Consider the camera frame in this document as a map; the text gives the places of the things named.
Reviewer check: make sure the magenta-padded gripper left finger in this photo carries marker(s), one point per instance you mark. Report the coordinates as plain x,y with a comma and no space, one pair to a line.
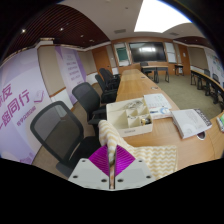
100,160

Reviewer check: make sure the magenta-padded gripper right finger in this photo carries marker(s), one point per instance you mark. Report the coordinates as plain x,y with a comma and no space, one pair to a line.
124,160

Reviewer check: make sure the cream yellow zigzag towel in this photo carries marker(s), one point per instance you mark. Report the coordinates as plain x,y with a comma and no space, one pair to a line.
156,156

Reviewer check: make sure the white divided organizer box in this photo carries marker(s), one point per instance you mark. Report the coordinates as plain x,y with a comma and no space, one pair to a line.
116,116

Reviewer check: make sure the black mesh office chair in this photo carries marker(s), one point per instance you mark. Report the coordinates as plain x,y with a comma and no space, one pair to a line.
56,133
86,98

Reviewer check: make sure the white printed paper sheets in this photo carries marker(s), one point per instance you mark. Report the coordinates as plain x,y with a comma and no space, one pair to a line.
156,101

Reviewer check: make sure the flat white cardboard box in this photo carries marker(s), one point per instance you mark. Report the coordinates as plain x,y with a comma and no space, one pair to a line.
190,121

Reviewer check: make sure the row of black office chairs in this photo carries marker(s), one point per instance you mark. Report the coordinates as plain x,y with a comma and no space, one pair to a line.
106,81

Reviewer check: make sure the dark-legged wooden desk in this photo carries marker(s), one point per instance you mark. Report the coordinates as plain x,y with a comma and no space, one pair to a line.
155,69

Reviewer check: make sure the small dark side table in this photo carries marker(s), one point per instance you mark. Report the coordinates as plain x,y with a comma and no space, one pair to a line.
179,66

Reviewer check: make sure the group of black chairs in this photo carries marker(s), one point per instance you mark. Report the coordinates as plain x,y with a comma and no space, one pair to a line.
210,85

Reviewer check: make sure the large ceiling light panel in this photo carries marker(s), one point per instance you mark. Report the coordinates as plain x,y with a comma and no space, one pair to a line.
160,15

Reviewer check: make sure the green-tinted wall whiteboard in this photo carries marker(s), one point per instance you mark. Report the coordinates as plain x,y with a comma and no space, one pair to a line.
122,54

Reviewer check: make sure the large black wall screen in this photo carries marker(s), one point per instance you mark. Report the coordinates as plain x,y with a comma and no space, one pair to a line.
147,51

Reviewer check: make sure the white wall whiteboard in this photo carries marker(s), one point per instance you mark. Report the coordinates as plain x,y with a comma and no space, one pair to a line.
170,52

